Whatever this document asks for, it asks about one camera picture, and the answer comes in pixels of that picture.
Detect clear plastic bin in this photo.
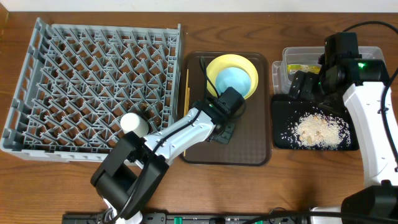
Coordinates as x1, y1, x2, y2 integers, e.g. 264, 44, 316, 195
282, 45, 386, 96

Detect brown serving tray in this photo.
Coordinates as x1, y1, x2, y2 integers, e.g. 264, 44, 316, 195
180, 52, 272, 166

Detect black tray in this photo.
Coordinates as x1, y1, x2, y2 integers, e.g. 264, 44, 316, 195
271, 95, 359, 151

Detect rice and nut scraps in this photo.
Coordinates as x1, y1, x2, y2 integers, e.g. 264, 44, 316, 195
275, 107, 353, 151

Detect wooden chopstick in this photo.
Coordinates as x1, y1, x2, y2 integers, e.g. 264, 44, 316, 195
183, 69, 190, 116
183, 86, 191, 157

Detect black equipment rail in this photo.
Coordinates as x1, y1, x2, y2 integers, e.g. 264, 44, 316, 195
62, 211, 312, 224

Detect clear bin lid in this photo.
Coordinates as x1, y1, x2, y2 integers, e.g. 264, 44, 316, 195
272, 61, 283, 95

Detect yellow snack wrapper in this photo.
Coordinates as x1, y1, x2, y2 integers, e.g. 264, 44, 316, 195
287, 64, 321, 75

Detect light blue bowl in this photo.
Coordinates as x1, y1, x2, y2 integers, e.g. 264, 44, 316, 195
215, 67, 251, 96

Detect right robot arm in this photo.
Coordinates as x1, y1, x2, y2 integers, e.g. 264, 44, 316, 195
289, 32, 397, 223

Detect grey plastic dish rack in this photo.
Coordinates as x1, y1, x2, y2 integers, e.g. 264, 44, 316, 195
1, 19, 183, 162

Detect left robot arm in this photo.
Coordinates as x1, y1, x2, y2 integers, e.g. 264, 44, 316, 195
90, 97, 245, 223

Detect yellow plate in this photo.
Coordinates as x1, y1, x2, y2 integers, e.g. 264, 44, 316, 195
206, 54, 259, 99

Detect white cup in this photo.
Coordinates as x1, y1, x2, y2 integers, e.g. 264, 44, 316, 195
120, 113, 149, 138

